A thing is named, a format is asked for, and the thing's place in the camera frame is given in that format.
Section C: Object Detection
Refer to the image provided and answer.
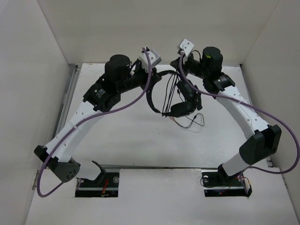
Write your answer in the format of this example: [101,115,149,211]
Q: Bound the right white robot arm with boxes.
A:
[171,47,282,185]

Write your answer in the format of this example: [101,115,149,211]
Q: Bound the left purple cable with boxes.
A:
[37,48,153,197]

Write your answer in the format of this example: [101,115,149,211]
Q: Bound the purple cable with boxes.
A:
[37,48,153,197]
[179,51,300,174]

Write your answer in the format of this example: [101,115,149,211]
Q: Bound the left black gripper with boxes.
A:
[118,60,162,93]

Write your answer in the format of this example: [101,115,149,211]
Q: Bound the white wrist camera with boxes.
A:
[177,38,195,57]
[138,47,162,73]

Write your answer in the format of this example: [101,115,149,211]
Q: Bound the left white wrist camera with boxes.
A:
[138,47,162,73]

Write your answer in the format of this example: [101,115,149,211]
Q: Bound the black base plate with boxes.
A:
[200,170,253,197]
[75,170,120,198]

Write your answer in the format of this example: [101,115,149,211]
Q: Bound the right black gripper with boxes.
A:
[170,52,210,79]

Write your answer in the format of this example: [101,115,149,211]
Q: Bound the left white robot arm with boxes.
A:
[34,50,161,186]

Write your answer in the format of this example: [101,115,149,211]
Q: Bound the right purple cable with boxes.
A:
[179,51,300,174]

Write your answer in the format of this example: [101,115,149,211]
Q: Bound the black headphones with cable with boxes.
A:
[146,70,205,129]

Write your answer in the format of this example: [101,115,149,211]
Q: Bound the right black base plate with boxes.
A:
[200,170,253,197]

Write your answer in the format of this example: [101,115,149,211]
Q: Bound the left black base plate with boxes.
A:
[75,170,120,198]

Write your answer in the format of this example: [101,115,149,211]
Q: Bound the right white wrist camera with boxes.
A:
[177,38,195,57]

